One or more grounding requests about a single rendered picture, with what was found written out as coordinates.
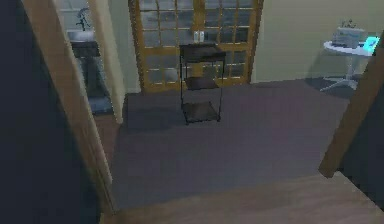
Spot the wooden glazed double door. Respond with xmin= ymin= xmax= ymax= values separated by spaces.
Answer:
xmin=128 ymin=0 xmax=265 ymax=93

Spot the dark three-tier shelf stand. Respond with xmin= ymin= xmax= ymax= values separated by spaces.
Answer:
xmin=178 ymin=42 xmax=227 ymax=126

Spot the white sink basin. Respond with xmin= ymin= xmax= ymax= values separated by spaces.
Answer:
xmin=67 ymin=30 xmax=95 ymax=43

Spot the black tap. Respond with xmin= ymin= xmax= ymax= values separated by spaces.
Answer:
xmin=75 ymin=7 xmax=92 ymax=32

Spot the cyan glowing tablet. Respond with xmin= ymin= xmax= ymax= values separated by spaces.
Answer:
xmin=363 ymin=35 xmax=381 ymax=51

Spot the white round pedestal table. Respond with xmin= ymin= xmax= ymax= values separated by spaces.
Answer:
xmin=319 ymin=40 xmax=378 ymax=92

